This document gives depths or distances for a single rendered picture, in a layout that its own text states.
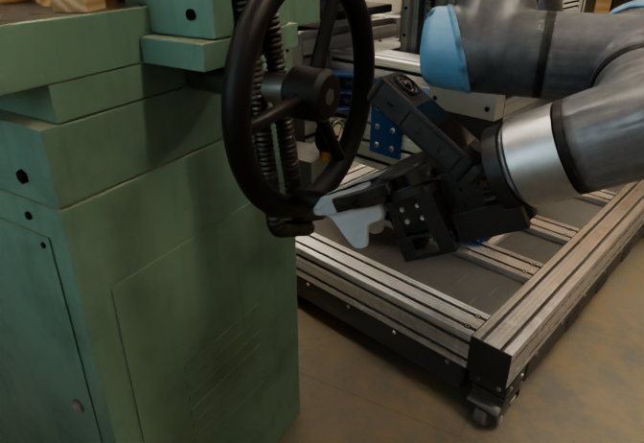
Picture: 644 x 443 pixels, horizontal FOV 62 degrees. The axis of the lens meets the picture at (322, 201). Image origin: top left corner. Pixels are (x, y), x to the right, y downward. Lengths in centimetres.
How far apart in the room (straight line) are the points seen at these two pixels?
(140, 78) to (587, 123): 47
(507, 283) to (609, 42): 97
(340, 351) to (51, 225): 96
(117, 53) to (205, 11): 11
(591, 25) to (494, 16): 8
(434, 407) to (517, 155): 98
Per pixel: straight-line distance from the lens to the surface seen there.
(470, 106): 99
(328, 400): 133
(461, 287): 136
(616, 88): 43
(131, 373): 79
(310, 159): 94
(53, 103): 60
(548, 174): 43
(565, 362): 155
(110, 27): 63
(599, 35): 50
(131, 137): 67
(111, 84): 64
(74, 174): 63
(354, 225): 52
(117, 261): 70
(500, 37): 50
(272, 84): 63
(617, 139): 41
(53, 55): 60
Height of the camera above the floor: 97
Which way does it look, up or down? 26 degrees down
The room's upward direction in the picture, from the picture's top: straight up
